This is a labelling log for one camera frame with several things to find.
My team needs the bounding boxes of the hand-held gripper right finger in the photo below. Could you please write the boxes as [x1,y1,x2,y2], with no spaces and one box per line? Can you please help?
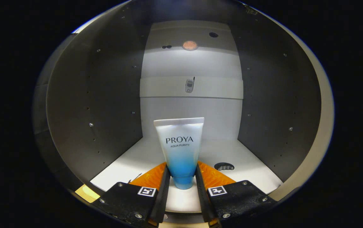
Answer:
[195,161,278,228]

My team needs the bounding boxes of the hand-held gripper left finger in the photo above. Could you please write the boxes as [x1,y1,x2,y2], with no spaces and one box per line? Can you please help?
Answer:
[92,162,171,228]

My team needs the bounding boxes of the white and blue tube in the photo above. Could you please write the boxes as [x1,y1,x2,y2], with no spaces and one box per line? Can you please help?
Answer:
[154,117,205,190]

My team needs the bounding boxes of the dark grey cabinet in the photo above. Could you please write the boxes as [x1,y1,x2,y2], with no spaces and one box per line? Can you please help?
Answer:
[33,0,334,216]

